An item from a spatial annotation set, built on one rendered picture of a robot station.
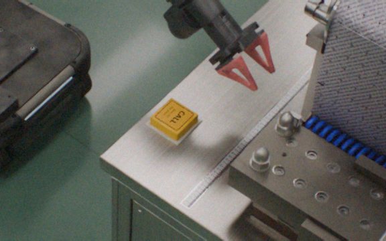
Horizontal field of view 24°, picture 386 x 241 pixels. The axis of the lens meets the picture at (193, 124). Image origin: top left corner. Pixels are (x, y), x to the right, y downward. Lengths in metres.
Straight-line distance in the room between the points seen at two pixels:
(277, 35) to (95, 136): 1.08
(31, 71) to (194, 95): 1.03
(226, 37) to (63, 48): 1.26
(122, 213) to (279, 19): 0.57
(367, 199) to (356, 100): 0.18
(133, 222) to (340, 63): 0.56
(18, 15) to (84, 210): 0.68
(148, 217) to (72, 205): 1.01
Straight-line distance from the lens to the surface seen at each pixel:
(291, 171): 1.61
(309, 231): 1.56
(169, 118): 1.79
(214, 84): 1.90
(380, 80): 1.56
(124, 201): 1.82
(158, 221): 1.78
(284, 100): 1.89
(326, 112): 1.68
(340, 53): 1.57
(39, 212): 2.78
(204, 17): 1.69
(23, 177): 2.86
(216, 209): 1.70
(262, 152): 1.57
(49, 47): 2.89
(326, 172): 1.62
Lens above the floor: 2.30
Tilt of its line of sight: 50 degrees down
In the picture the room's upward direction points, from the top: 6 degrees clockwise
